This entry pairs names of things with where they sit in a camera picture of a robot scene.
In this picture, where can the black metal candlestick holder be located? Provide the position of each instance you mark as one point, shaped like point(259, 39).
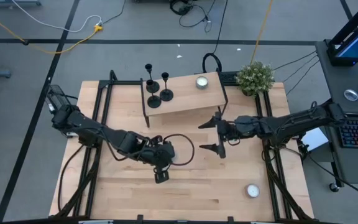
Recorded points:
point(153, 101)
point(166, 95)
point(153, 87)

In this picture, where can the grey computer desk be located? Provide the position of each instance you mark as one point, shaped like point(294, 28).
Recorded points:
point(343, 74)

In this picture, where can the black desk caster wheel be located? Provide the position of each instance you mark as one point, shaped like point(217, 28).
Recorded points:
point(333, 187)

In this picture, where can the wooden shelf with black frame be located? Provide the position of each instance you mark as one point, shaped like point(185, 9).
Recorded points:
point(185, 93)

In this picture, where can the round silver lid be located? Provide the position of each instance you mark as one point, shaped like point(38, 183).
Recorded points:
point(350, 95)

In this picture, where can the potted green plant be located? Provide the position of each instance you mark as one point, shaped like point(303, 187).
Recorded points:
point(255, 77)

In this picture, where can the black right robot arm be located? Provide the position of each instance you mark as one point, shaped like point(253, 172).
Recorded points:
point(291, 124)

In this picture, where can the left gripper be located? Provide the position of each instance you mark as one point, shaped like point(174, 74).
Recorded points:
point(162, 155)

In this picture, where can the white paper sheet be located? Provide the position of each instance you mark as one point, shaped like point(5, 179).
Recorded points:
point(314, 140)

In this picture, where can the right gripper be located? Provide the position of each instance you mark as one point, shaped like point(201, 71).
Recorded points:
point(228, 130)

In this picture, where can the grey cart base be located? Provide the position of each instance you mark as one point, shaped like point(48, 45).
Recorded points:
point(11, 3)

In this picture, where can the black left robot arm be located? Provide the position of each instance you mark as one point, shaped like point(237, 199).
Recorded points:
point(117, 140)

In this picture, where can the black vented box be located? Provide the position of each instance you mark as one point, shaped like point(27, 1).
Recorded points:
point(228, 78)
point(56, 96)

